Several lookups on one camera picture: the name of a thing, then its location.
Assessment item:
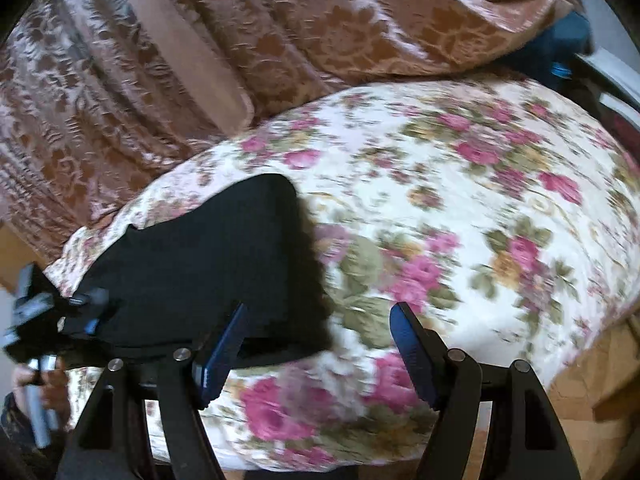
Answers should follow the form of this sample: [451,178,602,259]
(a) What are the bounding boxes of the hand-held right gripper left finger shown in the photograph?
[55,302,251,480]

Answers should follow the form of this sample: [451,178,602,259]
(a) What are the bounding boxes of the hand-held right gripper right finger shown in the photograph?
[389,301,583,480]

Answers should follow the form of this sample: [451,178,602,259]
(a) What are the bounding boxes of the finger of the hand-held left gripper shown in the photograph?
[57,287,113,338]

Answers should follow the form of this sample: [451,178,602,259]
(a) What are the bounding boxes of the black pants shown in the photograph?
[60,172,336,366]

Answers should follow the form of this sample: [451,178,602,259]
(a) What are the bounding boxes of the person's left forearm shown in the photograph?
[0,392,33,466]

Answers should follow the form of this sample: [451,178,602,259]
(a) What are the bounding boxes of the person's left hand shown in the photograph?
[12,359,70,432]

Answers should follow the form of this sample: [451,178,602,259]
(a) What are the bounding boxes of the floral bed sheet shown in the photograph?
[42,77,640,473]

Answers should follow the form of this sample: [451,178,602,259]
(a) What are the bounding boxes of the brown floral curtain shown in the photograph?
[0,0,586,266]

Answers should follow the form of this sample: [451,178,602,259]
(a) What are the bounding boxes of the dark blue object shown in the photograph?
[522,11,595,82]

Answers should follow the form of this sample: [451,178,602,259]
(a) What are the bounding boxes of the grey metal frame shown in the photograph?
[574,52,640,133]

